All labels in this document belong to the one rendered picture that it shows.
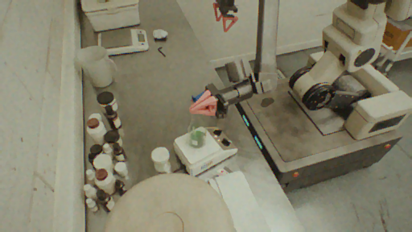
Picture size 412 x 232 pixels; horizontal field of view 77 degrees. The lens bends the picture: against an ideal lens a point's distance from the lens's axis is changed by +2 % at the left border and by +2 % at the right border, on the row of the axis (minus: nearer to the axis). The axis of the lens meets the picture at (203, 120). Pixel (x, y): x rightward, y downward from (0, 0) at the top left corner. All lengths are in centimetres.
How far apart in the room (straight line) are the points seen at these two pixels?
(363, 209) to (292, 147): 64
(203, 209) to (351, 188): 180
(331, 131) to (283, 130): 27
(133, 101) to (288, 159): 87
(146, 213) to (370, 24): 127
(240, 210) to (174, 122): 87
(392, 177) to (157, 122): 164
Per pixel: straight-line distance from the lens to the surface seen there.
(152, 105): 115
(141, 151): 101
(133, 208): 22
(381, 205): 202
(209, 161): 89
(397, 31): 280
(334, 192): 191
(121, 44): 147
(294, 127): 163
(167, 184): 22
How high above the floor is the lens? 156
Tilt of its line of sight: 49 degrees down
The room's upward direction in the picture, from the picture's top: straight up
